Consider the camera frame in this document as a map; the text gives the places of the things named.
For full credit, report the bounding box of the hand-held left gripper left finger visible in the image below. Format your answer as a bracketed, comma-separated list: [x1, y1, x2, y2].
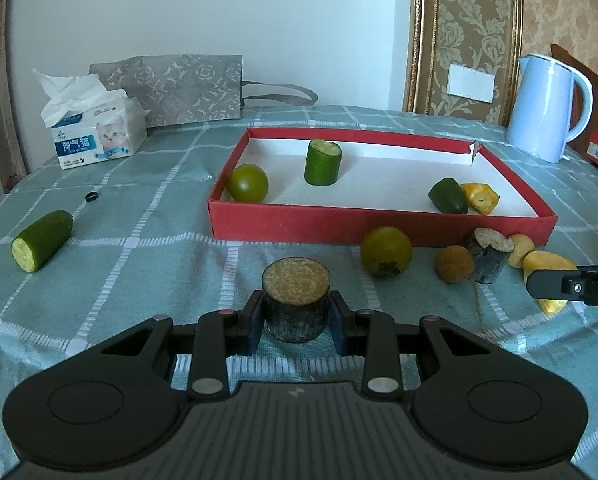
[101, 290, 267, 401]

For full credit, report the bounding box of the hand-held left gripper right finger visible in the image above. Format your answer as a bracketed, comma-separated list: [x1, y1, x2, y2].
[329, 291, 494, 401]

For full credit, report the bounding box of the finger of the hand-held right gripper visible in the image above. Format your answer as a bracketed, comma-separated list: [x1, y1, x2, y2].
[525, 266, 598, 313]

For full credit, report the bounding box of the yellow jackfruit piece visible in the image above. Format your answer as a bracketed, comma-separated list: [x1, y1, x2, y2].
[523, 251, 578, 315]

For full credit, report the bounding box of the wide dark sugarcane piece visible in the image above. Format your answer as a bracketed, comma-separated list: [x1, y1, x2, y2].
[261, 257, 331, 344]

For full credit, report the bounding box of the narrow dark sugarcane piece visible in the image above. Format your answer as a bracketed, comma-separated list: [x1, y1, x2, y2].
[466, 227, 516, 285]

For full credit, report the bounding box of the green citrus with stem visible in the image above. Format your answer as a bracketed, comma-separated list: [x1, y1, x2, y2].
[361, 226, 414, 279]

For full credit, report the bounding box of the brown longan with twig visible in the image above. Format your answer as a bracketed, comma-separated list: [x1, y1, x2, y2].
[434, 245, 486, 327]

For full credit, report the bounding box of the red shallow cardboard box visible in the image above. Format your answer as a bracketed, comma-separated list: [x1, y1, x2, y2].
[207, 127, 558, 249]

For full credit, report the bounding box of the small green pepper piece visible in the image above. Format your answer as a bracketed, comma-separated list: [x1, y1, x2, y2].
[428, 177, 470, 215]

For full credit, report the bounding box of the short cucumber piece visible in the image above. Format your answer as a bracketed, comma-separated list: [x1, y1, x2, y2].
[304, 138, 342, 187]

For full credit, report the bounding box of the light blue kettle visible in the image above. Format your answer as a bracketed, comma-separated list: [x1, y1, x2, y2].
[506, 53, 594, 164]

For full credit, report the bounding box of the long green cucumber piece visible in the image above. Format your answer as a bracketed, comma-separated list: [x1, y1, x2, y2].
[11, 210, 74, 273]

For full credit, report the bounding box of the tissue pack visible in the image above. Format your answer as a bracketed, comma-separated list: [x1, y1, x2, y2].
[32, 68, 148, 171]

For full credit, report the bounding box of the grey patterned paper bag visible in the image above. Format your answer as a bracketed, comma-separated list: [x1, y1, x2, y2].
[89, 54, 318, 128]

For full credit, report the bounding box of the white wall plate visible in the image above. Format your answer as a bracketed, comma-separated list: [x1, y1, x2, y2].
[449, 63, 497, 104]

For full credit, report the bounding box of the gold wall panel frame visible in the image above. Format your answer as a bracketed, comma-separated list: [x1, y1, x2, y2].
[405, 0, 524, 126]

